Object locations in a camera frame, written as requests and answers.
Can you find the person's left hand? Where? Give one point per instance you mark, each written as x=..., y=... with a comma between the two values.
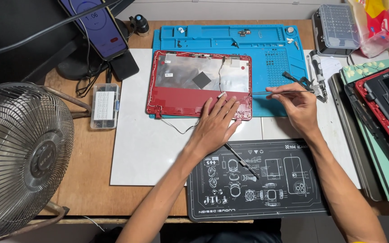
x=214, y=126

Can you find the person's right hand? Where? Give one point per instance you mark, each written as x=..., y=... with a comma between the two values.
x=297, y=104

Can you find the person's right fingers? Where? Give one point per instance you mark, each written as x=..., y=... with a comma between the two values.
x=280, y=95

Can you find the metal tweezers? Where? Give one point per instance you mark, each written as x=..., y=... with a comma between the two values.
x=275, y=92

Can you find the red laptop lid cover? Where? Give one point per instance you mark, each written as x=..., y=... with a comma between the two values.
x=199, y=98

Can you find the black metal laptop hinge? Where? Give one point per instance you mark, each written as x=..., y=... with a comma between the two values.
x=302, y=82

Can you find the blue silicone repair mat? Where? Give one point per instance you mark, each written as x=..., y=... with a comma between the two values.
x=265, y=60

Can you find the grey precision screwdriver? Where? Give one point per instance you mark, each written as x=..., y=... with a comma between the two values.
x=318, y=72

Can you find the white tile board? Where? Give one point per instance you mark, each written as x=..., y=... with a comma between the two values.
x=316, y=131
x=140, y=141

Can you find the silver round cap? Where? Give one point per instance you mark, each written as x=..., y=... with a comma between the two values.
x=290, y=29

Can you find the small circuit board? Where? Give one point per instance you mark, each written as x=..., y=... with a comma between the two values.
x=244, y=32

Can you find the black spudger tool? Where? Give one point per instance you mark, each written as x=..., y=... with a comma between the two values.
x=241, y=161

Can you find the black printed work mat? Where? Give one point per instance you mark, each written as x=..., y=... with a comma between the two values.
x=275, y=182

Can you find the clear screwdriver bit case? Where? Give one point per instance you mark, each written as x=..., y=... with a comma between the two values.
x=337, y=28

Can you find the stack of laptop parts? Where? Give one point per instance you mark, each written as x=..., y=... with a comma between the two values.
x=380, y=121

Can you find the colourful plastic bag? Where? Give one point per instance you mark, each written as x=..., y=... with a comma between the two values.
x=377, y=27

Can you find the black small bottle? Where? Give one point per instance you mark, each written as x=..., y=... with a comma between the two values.
x=141, y=24

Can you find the black phone stand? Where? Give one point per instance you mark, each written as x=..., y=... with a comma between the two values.
x=120, y=64

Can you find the clear plastic screw box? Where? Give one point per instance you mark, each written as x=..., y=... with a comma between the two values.
x=105, y=106

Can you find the smartphone on stand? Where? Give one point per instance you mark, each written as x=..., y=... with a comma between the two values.
x=95, y=25

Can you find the metal desk fan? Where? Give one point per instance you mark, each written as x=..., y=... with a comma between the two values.
x=19, y=158

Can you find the black monitor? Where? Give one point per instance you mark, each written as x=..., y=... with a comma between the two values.
x=15, y=37

